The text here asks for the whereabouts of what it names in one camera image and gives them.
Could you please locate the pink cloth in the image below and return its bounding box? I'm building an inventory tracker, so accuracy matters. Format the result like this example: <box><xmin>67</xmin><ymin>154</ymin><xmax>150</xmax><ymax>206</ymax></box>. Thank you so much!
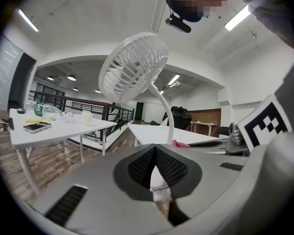
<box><xmin>171</xmin><ymin>139</ymin><xmax>191</xmax><ymax>148</ymax></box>

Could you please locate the white table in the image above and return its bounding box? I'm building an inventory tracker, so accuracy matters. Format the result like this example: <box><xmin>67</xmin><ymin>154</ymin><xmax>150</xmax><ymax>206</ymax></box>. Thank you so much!
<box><xmin>128</xmin><ymin>123</ymin><xmax>229</xmax><ymax>147</ymax></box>
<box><xmin>9</xmin><ymin>108</ymin><xmax>118</xmax><ymax>196</ymax></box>

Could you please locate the long ceiling light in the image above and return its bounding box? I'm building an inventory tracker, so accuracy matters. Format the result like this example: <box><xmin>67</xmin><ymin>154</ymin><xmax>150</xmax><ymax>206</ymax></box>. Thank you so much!
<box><xmin>17</xmin><ymin>8</ymin><xmax>39</xmax><ymax>32</ymax></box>
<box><xmin>224</xmin><ymin>4</ymin><xmax>251</xmax><ymax>32</ymax></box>

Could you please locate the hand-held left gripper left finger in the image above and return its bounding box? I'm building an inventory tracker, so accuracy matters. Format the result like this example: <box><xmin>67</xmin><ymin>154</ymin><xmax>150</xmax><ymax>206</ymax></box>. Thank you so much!
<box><xmin>30</xmin><ymin>143</ymin><xmax>172</xmax><ymax>235</ymax></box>

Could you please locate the person's olive shirt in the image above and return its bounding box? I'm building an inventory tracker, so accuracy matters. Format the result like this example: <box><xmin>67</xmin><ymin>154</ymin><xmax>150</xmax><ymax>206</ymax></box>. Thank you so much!
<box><xmin>231</xmin><ymin>0</ymin><xmax>294</xmax><ymax>55</ymax></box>

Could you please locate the clear plastic cup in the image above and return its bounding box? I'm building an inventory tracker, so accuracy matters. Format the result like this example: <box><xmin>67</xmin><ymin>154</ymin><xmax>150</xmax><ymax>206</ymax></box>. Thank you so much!
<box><xmin>62</xmin><ymin>111</ymin><xmax>74</xmax><ymax>123</ymax></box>

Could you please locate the white standing desk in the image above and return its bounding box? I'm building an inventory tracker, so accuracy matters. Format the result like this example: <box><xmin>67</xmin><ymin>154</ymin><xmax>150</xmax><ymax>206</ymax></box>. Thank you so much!
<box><xmin>190</xmin><ymin>120</ymin><xmax>218</xmax><ymax>137</ymax></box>

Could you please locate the black folding chair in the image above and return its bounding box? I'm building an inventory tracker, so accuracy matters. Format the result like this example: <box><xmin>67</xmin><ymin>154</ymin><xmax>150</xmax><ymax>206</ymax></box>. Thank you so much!
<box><xmin>213</xmin><ymin>126</ymin><xmax>230</xmax><ymax>138</ymax></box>

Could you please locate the black office chair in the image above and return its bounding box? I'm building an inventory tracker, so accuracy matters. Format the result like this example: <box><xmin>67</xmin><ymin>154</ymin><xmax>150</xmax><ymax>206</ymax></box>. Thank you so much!
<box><xmin>162</xmin><ymin>106</ymin><xmax>193</xmax><ymax>132</ymax></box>

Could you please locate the small white box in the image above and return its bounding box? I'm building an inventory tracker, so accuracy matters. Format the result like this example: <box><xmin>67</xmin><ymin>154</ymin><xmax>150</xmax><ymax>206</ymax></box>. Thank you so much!
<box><xmin>81</xmin><ymin>110</ymin><xmax>94</xmax><ymax>127</ymax></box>

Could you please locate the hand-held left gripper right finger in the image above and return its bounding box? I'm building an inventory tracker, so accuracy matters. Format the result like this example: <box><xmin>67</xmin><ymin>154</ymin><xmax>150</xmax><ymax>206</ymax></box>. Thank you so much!
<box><xmin>154</xmin><ymin>143</ymin><xmax>248</xmax><ymax>227</ymax></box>

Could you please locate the frosted glass partition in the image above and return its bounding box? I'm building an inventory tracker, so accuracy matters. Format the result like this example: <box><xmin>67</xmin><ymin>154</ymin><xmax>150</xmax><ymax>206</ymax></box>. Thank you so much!
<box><xmin>0</xmin><ymin>36</ymin><xmax>24</xmax><ymax>110</ymax></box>

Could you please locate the black metal railing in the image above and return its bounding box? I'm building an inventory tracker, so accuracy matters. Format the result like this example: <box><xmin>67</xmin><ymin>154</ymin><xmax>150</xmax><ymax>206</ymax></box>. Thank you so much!
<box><xmin>28</xmin><ymin>90</ymin><xmax>135</xmax><ymax>145</ymax></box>

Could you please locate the yellow pencil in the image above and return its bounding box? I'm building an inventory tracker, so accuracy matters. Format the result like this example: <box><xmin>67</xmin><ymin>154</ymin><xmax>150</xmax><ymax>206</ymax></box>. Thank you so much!
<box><xmin>25</xmin><ymin>118</ymin><xmax>52</xmax><ymax>124</ymax></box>

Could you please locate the small white desk fan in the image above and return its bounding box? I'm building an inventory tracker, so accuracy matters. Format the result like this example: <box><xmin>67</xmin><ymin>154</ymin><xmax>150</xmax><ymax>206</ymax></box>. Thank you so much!
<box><xmin>98</xmin><ymin>32</ymin><xmax>175</xmax><ymax>202</ymax></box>

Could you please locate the grey table clamp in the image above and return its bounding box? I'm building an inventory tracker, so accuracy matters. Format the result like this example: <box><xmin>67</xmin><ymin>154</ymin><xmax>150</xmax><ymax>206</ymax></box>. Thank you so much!
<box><xmin>0</xmin><ymin>117</ymin><xmax>15</xmax><ymax>132</ymax></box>

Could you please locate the black head-worn camera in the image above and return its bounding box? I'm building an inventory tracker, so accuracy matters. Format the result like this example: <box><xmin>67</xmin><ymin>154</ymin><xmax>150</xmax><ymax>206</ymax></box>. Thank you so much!
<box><xmin>165</xmin><ymin>0</ymin><xmax>203</xmax><ymax>33</ymax></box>

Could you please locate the black smartphone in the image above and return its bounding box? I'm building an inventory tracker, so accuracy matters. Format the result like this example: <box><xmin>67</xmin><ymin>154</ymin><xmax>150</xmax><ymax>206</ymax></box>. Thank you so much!
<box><xmin>23</xmin><ymin>121</ymin><xmax>52</xmax><ymax>134</ymax></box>

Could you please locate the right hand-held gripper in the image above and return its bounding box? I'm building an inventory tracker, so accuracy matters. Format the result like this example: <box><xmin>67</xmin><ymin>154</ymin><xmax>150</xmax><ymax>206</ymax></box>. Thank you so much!
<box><xmin>187</xmin><ymin>94</ymin><xmax>293</xmax><ymax>156</ymax></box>

